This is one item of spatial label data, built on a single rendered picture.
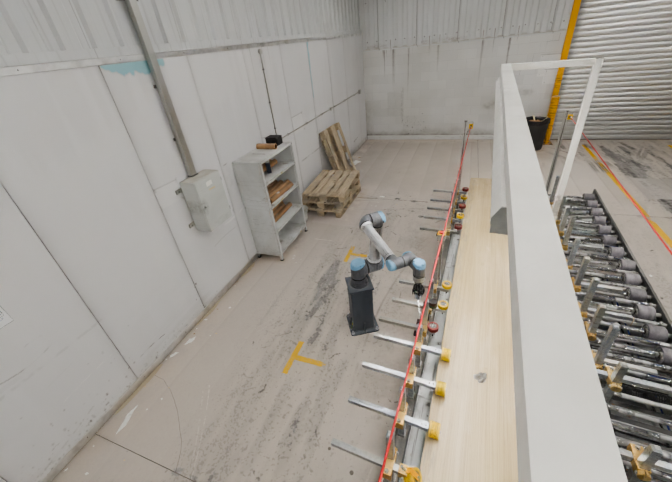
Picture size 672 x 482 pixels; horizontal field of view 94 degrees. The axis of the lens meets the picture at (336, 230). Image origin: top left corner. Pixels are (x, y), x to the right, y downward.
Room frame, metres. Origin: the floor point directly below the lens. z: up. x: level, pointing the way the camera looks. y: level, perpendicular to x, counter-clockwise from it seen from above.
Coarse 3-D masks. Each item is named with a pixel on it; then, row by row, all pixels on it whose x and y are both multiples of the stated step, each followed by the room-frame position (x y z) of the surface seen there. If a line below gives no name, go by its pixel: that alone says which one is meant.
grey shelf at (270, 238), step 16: (288, 144) 4.63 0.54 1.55; (240, 160) 4.12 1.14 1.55; (256, 160) 4.03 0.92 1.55; (288, 160) 4.77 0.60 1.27; (240, 176) 4.06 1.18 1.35; (256, 176) 3.95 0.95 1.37; (272, 176) 4.18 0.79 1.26; (288, 176) 4.79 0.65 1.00; (240, 192) 4.09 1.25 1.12; (256, 192) 3.98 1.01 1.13; (288, 192) 4.40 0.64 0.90; (256, 208) 4.01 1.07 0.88; (272, 208) 3.96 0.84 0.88; (256, 224) 4.04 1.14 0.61; (272, 224) 3.92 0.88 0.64; (288, 224) 4.78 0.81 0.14; (304, 224) 4.72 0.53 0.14; (256, 240) 4.07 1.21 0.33; (272, 240) 3.95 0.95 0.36; (288, 240) 4.26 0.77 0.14
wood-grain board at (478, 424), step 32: (480, 192) 3.65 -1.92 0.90; (480, 224) 2.89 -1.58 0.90; (480, 256) 2.34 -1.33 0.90; (480, 288) 1.92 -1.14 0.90; (448, 320) 1.63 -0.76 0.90; (480, 320) 1.60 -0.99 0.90; (480, 352) 1.33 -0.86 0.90; (512, 352) 1.30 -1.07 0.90; (448, 384) 1.14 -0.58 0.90; (480, 384) 1.11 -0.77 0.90; (512, 384) 1.09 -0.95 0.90; (448, 416) 0.95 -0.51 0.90; (480, 416) 0.93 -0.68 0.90; (512, 416) 0.91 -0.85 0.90; (448, 448) 0.79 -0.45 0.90; (480, 448) 0.78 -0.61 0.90; (512, 448) 0.76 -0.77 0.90; (448, 480) 0.66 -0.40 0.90; (480, 480) 0.64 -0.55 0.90; (512, 480) 0.63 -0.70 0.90
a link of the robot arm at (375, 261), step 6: (372, 216) 2.41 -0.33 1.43; (378, 216) 2.42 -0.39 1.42; (384, 216) 2.43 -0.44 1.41; (372, 222) 2.38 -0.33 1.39; (378, 222) 2.40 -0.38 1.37; (384, 222) 2.43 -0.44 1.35; (378, 228) 2.42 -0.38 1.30; (372, 246) 2.47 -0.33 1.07; (372, 252) 2.48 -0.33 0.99; (378, 252) 2.49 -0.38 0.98; (372, 258) 2.50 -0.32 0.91; (378, 258) 2.51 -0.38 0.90; (372, 264) 2.49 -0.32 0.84; (378, 264) 2.50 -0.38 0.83; (372, 270) 2.49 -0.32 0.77
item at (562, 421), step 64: (512, 64) 2.88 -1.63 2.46; (576, 64) 2.67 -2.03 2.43; (512, 128) 1.08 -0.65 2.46; (576, 128) 2.62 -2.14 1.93; (512, 192) 0.61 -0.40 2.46; (512, 256) 0.42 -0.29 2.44; (512, 320) 0.31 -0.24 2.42; (576, 320) 0.26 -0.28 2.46; (576, 384) 0.18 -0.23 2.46; (576, 448) 0.13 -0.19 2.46
